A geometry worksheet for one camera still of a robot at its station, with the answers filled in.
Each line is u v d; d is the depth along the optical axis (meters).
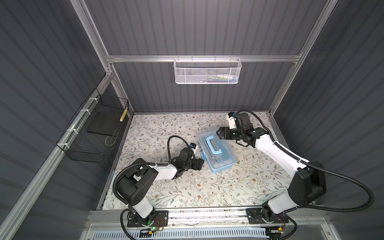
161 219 0.72
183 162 0.72
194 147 0.83
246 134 0.63
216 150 0.85
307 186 0.42
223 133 0.75
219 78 0.93
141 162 0.52
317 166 0.44
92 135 0.73
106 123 0.79
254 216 0.73
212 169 0.85
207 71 1.11
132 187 0.46
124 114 0.82
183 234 0.77
